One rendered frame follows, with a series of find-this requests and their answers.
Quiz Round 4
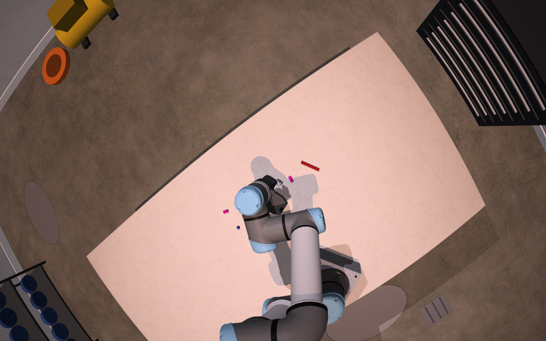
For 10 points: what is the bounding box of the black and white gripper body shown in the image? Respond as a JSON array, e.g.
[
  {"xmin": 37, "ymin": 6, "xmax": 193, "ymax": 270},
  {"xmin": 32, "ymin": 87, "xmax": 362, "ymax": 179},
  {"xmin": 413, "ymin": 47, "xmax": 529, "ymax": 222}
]
[{"xmin": 252, "ymin": 175, "xmax": 288, "ymax": 215}]

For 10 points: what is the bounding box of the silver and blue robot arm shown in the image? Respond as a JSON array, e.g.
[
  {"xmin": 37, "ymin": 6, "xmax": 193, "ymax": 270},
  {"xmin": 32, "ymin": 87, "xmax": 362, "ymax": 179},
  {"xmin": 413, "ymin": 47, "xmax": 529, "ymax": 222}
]
[{"xmin": 219, "ymin": 183, "xmax": 349, "ymax": 341}]

